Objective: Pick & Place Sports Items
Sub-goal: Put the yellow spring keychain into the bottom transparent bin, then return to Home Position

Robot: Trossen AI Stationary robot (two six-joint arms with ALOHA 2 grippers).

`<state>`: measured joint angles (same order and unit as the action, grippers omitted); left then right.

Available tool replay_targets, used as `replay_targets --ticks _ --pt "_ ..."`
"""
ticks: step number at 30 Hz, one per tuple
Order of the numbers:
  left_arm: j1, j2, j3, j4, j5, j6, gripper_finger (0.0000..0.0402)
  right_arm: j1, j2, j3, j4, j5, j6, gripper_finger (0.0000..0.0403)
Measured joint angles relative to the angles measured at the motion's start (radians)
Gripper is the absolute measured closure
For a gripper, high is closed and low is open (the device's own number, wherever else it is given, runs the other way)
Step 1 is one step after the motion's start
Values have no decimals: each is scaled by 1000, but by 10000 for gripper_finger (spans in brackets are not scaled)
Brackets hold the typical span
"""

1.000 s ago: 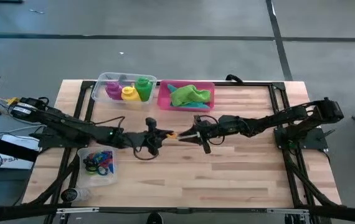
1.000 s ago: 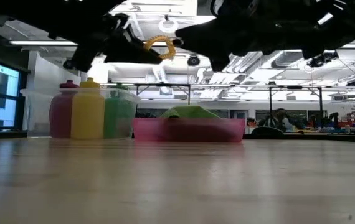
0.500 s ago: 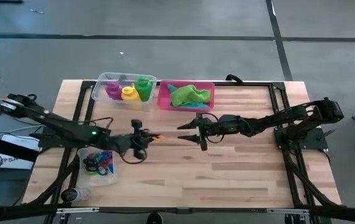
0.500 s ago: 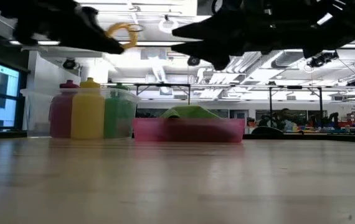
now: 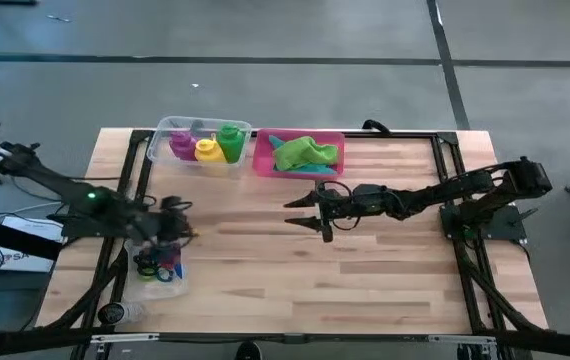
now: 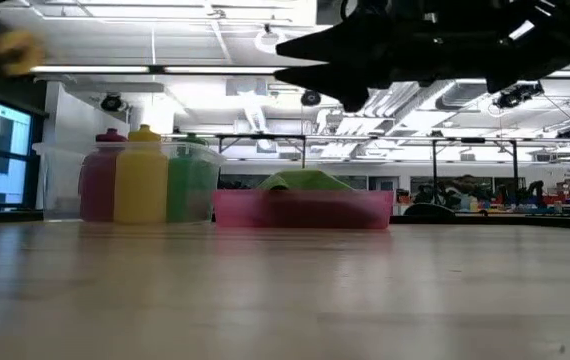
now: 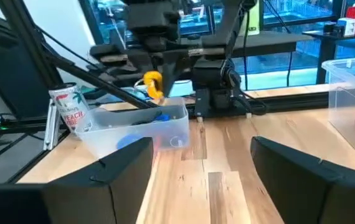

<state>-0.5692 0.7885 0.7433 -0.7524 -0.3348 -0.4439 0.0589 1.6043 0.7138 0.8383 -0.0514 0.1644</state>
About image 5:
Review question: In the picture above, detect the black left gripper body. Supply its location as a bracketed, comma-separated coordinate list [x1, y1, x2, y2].
[152, 195, 199, 249]

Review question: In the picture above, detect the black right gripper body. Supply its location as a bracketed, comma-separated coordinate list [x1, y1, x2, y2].
[314, 180, 366, 244]

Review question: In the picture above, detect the red coil wristband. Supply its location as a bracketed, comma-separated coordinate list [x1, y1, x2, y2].
[160, 249, 183, 270]

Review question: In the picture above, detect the green cloth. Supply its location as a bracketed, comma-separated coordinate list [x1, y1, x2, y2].
[272, 135, 340, 172]

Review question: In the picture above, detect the black coil wristband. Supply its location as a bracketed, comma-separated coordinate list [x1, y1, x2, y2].
[133, 253, 159, 271]

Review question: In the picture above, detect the purple sports bottle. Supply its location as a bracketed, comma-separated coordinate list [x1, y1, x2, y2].
[168, 129, 199, 162]

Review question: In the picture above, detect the yellow sports bottle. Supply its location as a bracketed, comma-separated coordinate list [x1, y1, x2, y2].
[193, 138, 228, 165]

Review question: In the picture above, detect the green sports bottle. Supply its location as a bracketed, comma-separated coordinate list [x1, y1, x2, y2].
[216, 123, 246, 164]

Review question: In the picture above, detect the pink plastic bin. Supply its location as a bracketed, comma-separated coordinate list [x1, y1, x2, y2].
[253, 128, 346, 181]

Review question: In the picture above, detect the small clear plastic container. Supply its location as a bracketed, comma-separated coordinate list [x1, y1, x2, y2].
[123, 237, 189, 303]

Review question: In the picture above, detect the large clear plastic bin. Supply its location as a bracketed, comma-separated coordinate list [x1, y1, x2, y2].
[146, 115, 253, 169]

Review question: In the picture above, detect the white beverage can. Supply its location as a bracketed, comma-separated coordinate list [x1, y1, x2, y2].
[96, 301, 145, 326]

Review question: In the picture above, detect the person's foot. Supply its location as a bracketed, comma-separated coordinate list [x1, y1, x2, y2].
[236, 341, 264, 360]

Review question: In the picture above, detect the white cardboard box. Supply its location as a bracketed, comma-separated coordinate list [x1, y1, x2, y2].
[0, 215, 66, 274]

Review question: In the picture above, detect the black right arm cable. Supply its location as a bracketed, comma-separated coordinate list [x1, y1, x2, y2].
[314, 179, 366, 232]

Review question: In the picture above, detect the black curved cable stub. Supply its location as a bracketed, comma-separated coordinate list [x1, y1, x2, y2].
[362, 118, 392, 136]

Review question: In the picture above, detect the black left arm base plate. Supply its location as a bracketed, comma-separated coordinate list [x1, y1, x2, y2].
[59, 202, 149, 240]

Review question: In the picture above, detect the black metal rig frame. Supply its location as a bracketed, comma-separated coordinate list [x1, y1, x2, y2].
[0, 128, 570, 360]

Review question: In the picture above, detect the silver frame bracket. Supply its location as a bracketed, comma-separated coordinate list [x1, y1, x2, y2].
[427, 334, 496, 344]
[89, 333, 159, 344]

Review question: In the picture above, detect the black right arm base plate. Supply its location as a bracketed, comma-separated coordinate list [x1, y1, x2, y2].
[439, 202, 539, 242]

